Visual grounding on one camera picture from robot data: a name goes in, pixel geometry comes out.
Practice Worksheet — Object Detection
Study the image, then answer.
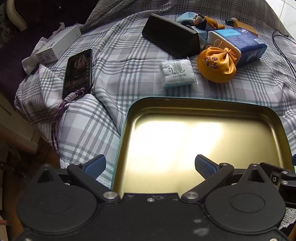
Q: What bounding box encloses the blue tissue pack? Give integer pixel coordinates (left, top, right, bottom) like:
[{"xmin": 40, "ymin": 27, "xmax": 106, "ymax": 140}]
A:
[{"xmin": 207, "ymin": 27, "xmax": 268, "ymax": 69}]

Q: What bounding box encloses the gold metal tin tray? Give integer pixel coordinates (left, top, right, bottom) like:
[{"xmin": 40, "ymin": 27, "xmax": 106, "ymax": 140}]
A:
[{"xmin": 110, "ymin": 97, "xmax": 294, "ymax": 193}]

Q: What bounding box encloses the black triangular case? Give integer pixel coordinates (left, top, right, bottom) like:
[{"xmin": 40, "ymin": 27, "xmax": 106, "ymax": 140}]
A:
[{"xmin": 142, "ymin": 13, "xmax": 201, "ymax": 58}]

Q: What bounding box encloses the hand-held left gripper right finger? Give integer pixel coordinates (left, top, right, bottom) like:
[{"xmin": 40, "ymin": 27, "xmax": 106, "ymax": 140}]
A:
[{"xmin": 181, "ymin": 155, "xmax": 266, "ymax": 204}]

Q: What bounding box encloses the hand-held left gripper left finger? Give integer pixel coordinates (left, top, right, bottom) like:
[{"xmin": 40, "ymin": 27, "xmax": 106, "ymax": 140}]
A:
[{"xmin": 35, "ymin": 154, "xmax": 121, "ymax": 204}]

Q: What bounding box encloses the orange cloth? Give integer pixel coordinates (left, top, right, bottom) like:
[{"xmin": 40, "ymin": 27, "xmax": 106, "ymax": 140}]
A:
[{"xmin": 203, "ymin": 16, "xmax": 226, "ymax": 30}]

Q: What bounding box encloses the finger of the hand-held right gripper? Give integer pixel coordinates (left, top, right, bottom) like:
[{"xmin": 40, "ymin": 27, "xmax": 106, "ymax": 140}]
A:
[{"xmin": 259, "ymin": 154, "xmax": 296, "ymax": 209}]

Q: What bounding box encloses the orange embroidered drawstring pouch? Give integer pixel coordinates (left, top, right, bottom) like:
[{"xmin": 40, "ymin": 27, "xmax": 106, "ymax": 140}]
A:
[{"xmin": 196, "ymin": 39, "xmax": 242, "ymax": 84}]

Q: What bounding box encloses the purple braided phone lanyard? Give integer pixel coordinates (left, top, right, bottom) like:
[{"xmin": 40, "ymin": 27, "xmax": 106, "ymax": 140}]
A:
[{"xmin": 51, "ymin": 89, "xmax": 85, "ymax": 156}]

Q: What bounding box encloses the white packet of face masks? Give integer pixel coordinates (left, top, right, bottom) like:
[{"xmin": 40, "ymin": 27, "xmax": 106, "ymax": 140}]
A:
[{"xmin": 158, "ymin": 58, "xmax": 199, "ymax": 88}]

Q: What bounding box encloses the beige cardboard box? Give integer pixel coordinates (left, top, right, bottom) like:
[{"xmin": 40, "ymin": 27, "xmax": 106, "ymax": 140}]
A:
[{"xmin": 0, "ymin": 93, "xmax": 41, "ymax": 154}]

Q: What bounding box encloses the grey plaid bedsheet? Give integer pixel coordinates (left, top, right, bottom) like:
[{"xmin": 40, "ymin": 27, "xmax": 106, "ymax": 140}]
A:
[{"xmin": 14, "ymin": 0, "xmax": 296, "ymax": 232}]

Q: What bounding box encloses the blue face mask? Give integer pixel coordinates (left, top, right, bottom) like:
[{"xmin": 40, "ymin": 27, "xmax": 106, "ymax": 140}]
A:
[{"xmin": 177, "ymin": 12, "xmax": 197, "ymax": 26}]

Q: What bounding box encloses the white phone box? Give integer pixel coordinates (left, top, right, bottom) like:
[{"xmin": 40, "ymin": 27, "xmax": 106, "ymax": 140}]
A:
[{"xmin": 36, "ymin": 25, "xmax": 82, "ymax": 65}]

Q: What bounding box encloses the gold cardboard box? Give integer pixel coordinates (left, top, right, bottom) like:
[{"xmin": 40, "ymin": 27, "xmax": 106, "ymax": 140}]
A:
[{"xmin": 231, "ymin": 17, "xmax": 259, "ymax": 36}]

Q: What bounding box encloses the small cartoon figurine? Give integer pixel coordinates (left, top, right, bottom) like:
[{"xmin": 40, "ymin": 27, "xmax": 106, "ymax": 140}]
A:
[{"xmin": 191, "ymin": 13, "xmax": 207, "ymax": 29}]

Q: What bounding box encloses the grey lace-trimmed cloth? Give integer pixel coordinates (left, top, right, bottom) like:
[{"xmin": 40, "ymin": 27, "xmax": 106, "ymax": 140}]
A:
[{"xmin": 84, "ymin": 0, "xmax": 131, "ymax": 27}]

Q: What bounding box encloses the black smartphone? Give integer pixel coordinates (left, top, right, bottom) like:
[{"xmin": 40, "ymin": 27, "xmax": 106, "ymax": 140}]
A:
[{"xmin": 62, "ymin": 49, "xmax": 93, "ymax": 100}]

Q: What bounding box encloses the black cable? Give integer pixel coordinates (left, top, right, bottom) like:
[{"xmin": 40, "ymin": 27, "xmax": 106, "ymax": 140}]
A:
[{"xmin": 272, "ymin": 29, "xmax": 296, "ymax": 77}]

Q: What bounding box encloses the dark tufted headboard cream frame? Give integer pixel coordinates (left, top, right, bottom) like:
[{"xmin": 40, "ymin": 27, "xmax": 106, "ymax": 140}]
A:
[{"xmin": 0, "ymin": 0, "xmax": 97, "ymax": 49}]

